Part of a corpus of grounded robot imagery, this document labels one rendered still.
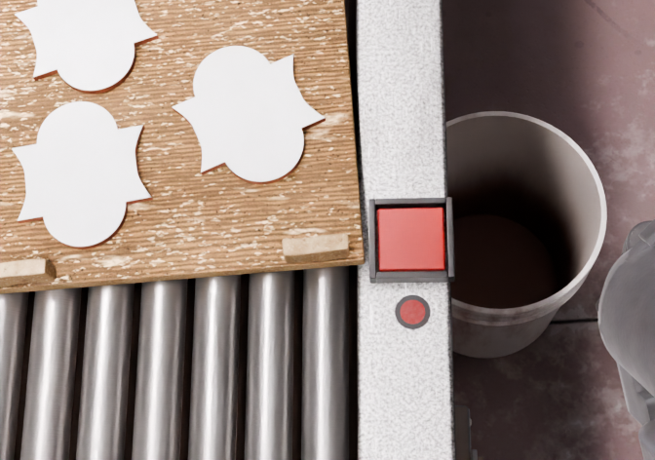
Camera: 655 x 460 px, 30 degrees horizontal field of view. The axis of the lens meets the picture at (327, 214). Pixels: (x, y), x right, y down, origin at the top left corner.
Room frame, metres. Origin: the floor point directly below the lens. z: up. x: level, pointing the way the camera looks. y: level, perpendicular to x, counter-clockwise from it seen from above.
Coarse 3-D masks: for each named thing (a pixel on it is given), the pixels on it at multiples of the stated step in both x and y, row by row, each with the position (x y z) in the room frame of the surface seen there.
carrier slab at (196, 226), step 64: (0, 0) 0.67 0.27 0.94; (192, 0) 0.63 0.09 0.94; (256, 0) 0.61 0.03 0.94; (320, 0) 0.60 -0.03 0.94; (0, 64) 0.60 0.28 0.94; (192, 64) 0.56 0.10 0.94; (320, 64) 0.53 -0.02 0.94; (0, 128) 0.53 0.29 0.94; (192, 128) 0.49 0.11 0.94; (320, 128) 0.47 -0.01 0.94; (0, 192) 0.47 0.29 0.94; (192, 192) 0.43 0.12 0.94; (256, 192) 0.42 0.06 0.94; (320, 192) 0.40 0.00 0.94; (0, 256) 0.40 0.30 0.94; (64, 256) 0.39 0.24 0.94; (128, 256) 0.38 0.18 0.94; (192, 256) 0.37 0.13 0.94; (256, 256) 0.35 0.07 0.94
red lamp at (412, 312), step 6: (408, 300) 0.29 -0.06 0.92; (414, 300) 0.29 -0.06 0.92; (402, 306) 0.29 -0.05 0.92; (408, 306) 0.29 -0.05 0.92; (414, 306) 0.29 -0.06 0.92; (420, 306) 0.28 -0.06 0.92; (402, 312) 0.28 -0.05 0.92; (408, 312) 0.28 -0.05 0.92; (414, 312) 0.28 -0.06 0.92; (420, 312) 0.28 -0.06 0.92; (402, 318) 0.28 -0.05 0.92; (408, 318) 0.28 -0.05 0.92; (414, 318) 0.28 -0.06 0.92; (420, 318) 0.27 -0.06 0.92
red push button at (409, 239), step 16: (400, 208) 0.38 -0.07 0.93; (416, 208) 0.37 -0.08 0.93; (432, 208) 0.37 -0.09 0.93; (384, 224) 0.36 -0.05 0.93; (400, 224) 0.36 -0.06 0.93; (416, 224) 0.36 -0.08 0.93; (432, 224) 0.35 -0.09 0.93; (384, 240) 0.35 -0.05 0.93; (400, 240) 0.35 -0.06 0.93; (416, 240) 0.34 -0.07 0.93; (432, 240) 0.34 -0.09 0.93; (384, 256) 0.33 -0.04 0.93; (400, 256) 0.33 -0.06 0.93; (416, 256) 0.33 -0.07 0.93; (432, 256) 0.32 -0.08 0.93
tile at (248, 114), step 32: (224, 64) 0.55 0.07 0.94; (256, 64) 0.54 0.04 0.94; (288, 64) 0.53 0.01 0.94; (224, 96) 0.51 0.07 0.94; (256, 96) 0.51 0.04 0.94; (288, 96) 0.50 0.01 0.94; (224, 128) 0.48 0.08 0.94; (256, 128) 0.48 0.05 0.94; (288, 128) 0.47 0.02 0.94; (224, 160) 0.45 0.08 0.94; (256, 160) 0.44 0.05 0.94; (288, 160) 0.44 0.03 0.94
